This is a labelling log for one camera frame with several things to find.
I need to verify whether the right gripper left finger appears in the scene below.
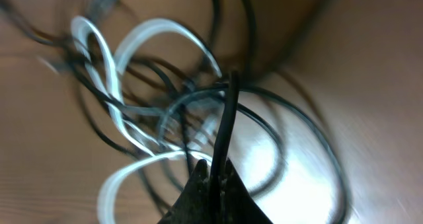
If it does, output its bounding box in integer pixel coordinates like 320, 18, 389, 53
158, 159, 212, 224

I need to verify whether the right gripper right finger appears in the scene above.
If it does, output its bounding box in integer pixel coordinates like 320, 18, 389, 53
219, 159, 272, 224

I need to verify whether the black usb cable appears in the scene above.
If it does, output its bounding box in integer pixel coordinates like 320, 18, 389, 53
0, 0, 351, 224

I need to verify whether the white usb cable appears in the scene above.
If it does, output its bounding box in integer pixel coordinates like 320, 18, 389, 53
36, 15, 223, 224

